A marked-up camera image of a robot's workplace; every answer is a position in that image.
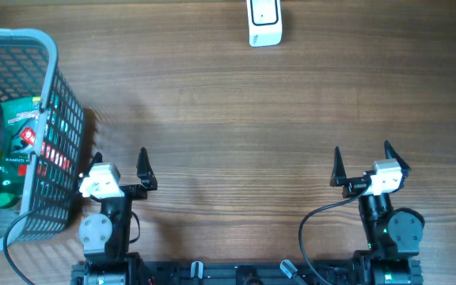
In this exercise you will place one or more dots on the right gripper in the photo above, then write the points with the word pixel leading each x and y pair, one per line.
pixel 354 185

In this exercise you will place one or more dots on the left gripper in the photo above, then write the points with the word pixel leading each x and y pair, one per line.
pixel 147 180

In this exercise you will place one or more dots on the green 3M gloves packet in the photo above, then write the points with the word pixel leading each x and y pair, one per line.
pixel 54 144

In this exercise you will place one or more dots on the green lid jar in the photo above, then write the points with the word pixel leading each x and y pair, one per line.
pixel 8 200

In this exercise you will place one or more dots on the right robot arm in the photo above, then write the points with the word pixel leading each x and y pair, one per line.
pixel 393 235

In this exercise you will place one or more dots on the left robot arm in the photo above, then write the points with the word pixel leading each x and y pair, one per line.
pixel 106 236

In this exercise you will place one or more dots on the white barcode scanner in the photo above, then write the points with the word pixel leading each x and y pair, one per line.
pixel 265 22

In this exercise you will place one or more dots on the grey plastic mesh basket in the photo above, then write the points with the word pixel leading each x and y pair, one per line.
pixel 29 68

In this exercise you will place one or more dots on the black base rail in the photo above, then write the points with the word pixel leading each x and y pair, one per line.
pixel 248 273

